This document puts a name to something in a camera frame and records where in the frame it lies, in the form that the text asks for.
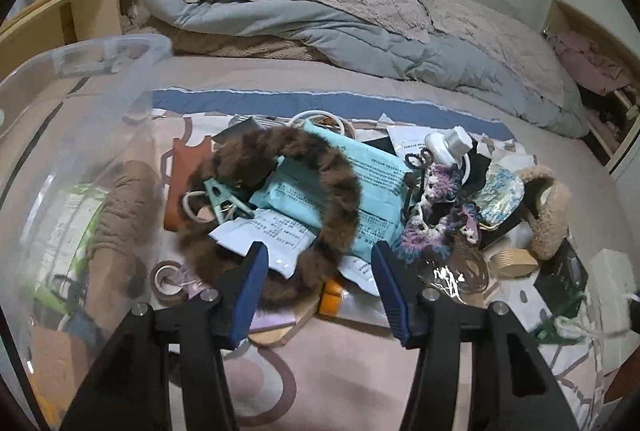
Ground crocheted purple blue bag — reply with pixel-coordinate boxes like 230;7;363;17
393;147;480;264

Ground brown furry headband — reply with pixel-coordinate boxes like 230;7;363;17
177;128;346;311

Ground carved wooden tag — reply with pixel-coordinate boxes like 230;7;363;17
30;326;91;409

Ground washi tape roll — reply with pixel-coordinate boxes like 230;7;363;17
150;260;189;307

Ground green clothes peg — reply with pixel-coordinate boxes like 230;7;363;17
204;179;254;224

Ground oval wooden box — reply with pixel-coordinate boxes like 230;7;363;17
489;248;539;279

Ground teal wipes pack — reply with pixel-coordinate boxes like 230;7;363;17
248;120;414;263

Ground floral fabric pouch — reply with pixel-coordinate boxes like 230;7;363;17
470;164;525;231

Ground white pump bottle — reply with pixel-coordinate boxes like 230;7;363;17
424;126;473;168

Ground black product box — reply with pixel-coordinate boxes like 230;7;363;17
534;238;588;315

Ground clear plastic storage bin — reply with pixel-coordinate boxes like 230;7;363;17
1;35;172;430

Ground green wet wipes pack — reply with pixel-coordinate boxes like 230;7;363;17
27;183;108;317

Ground grey blue quilt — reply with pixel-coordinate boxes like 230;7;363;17
142;0;589;139

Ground beige quilted pillow right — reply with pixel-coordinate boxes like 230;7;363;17
419;0;564;106

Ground wooden shelf unit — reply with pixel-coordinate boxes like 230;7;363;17
1;0;140;77

